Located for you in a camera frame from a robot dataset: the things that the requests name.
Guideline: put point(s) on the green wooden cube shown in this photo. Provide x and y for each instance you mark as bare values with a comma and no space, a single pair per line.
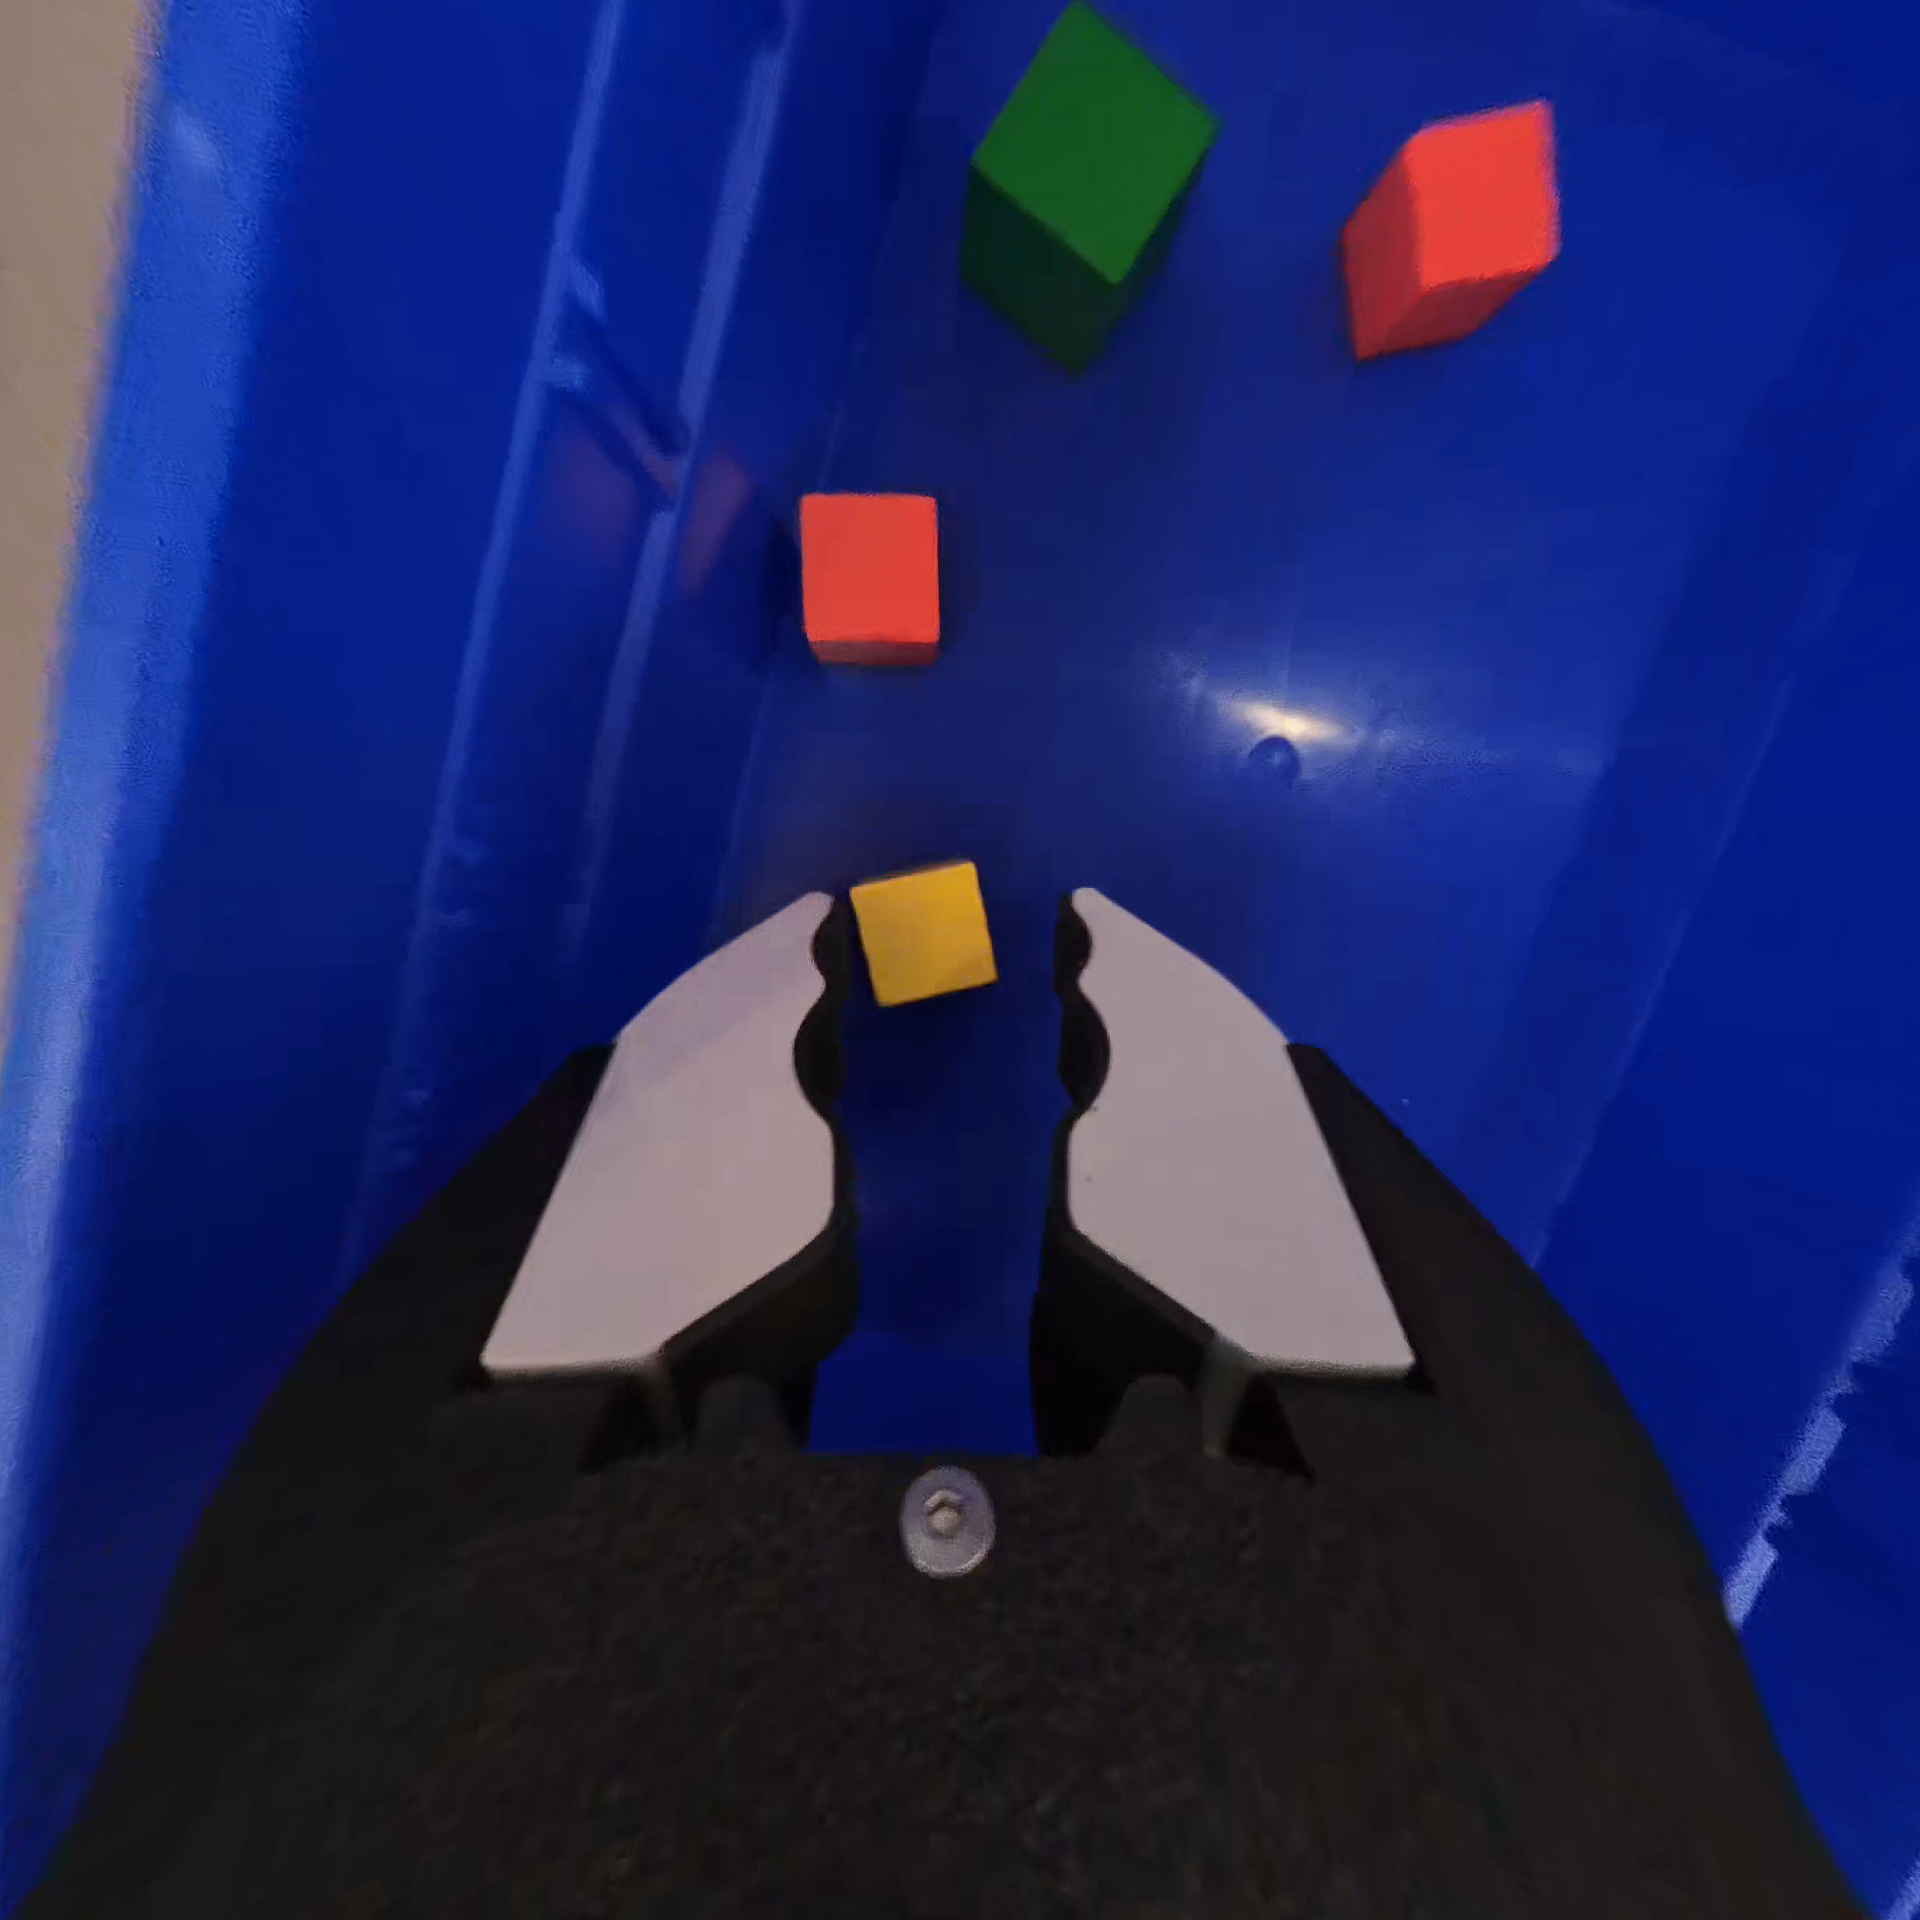
1096,136

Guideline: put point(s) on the red wooden cube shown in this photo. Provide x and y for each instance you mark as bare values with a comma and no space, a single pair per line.
871,571
1453,211

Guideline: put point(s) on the yellow wooden cube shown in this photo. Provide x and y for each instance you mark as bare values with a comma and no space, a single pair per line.
923,932

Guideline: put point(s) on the blue plastic bin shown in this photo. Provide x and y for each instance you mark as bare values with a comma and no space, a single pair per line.
1349,899

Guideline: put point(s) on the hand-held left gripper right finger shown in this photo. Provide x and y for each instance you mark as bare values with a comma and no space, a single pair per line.
1230,1185

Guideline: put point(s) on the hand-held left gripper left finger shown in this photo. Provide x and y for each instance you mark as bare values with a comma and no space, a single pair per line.
674,1185

